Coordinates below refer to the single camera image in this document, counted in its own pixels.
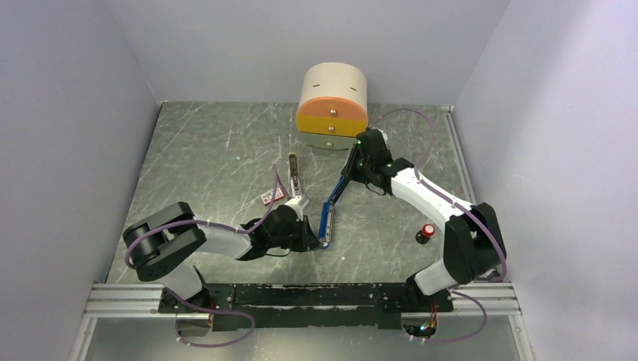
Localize beige mini drawer cabinet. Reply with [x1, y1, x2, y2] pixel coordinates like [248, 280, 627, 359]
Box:
[295, 62, 369, 150]

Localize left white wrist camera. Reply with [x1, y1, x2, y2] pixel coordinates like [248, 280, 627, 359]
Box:
[284, 196, 309, 220]

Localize blue black stapler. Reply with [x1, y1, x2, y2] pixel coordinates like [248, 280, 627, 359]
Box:
[317, 176, 346, 249]

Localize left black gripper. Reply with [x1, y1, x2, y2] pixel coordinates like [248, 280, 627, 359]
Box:
[268, 215, 322, 253]

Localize red white staple box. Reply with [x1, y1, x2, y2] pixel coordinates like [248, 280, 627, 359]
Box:
[260, 187, 286, 206]

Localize beige white stapler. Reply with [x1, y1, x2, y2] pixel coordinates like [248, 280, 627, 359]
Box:
[288, 152, 304, 197]

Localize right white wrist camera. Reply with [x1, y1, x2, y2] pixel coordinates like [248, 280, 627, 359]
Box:
[372, 127, 388, 143]

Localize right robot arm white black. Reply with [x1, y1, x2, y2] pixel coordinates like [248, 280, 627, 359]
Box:
[342, 128, 506, 311]

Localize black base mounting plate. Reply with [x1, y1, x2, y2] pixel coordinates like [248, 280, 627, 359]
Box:
[189, 282, 454, 331]

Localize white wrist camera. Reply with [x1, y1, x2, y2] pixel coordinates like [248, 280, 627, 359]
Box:
[372, 127, 388, 143]
[284, 196, 309, 220]

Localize red emergency stop button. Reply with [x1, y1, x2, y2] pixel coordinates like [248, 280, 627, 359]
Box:
[415, 223, 436, 244]

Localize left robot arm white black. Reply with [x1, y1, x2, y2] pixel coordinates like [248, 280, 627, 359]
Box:
[122, 202, 320, 313]

